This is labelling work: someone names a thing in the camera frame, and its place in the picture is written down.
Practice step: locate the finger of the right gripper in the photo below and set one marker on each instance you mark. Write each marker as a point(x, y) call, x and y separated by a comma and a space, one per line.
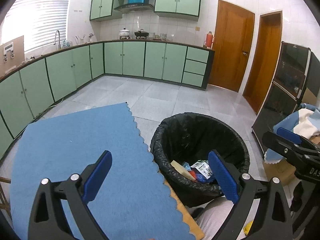
point(278, 144)
point(288, 135)

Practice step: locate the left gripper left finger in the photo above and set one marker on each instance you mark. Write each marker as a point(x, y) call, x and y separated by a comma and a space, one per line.
point(48, 219)

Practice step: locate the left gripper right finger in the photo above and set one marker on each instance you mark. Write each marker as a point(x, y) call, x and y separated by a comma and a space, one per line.
point(272, 219)

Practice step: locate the blue plastic bag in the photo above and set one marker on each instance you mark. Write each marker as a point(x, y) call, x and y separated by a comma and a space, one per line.
point(196, 174)

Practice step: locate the white printed wrapper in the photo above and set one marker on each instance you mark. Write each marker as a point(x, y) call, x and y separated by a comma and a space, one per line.
point(203, 167)

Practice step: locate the yellow sponge block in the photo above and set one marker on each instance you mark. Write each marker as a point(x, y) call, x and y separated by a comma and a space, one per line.
point(181, 170)

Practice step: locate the black lined trash bin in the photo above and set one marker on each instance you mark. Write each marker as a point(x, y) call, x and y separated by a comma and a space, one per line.
point(189, 137)

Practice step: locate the green lower kitchen cabinets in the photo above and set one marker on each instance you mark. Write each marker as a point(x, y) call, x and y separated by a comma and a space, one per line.
point(30, 89)

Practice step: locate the kitchen faucet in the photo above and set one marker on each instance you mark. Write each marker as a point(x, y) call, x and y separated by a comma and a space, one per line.
point(57, 40)

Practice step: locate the blue and white cloth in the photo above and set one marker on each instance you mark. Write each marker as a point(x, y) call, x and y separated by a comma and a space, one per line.
point(304, 122)

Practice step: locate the cardboard box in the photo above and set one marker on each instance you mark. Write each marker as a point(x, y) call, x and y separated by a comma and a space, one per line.
point(282, 169)

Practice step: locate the black glass cabinet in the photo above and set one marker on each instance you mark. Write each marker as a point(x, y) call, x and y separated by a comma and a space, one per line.
point(296, 80)

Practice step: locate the wooden door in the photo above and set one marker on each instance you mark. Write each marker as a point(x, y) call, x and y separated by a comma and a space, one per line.
point(232, 44)
point(265, 59)

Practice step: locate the blue table mat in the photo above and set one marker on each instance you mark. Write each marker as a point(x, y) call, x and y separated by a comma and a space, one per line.
point(133, 201)

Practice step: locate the orange thermos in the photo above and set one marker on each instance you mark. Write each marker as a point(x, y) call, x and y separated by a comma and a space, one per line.
point(209, 40)

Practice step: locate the brown board with dispensers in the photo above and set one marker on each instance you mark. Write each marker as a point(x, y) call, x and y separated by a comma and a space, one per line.
point(12, 55)

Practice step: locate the black wok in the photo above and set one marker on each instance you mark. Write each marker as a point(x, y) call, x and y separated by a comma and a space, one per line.
point(141, 34)

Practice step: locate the white cooking pot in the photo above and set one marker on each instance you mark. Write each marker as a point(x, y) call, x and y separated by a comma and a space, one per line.
point(124, 34)

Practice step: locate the range hood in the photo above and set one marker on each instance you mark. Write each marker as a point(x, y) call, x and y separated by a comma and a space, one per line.
point(126, 8)

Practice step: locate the window blinds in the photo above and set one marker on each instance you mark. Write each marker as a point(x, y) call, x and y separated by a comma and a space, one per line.
point(39, 22)

